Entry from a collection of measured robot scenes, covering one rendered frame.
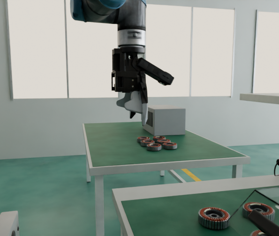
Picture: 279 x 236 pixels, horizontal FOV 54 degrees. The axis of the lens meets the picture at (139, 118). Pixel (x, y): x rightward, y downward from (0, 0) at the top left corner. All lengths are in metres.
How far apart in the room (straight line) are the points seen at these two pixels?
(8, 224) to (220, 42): 5.16
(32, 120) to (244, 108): 3.95
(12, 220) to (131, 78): 0.42
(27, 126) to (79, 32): 1.79
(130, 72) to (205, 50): 4.66
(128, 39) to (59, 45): 4.11
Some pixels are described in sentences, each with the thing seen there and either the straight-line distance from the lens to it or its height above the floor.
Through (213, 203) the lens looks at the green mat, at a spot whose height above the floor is 0.75.
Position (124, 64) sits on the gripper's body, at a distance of 0.73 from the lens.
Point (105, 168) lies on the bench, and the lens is 1.71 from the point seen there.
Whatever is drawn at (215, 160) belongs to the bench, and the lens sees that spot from 1.92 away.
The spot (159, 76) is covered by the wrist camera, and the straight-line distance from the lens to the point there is 0.75.
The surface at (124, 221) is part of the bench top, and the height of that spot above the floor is 0.75.
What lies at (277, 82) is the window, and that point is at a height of 1.26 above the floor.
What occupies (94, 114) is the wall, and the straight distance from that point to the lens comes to 4.81.
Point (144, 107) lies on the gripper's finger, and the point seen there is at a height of 1.20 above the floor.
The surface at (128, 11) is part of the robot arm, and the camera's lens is 0.73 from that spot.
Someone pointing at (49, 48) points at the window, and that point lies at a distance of 4.81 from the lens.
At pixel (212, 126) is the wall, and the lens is 5.48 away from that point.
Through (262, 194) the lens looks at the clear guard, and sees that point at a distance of 0.55.
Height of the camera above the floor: 1.26
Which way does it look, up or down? 7 degrees down
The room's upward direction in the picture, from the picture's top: straight up
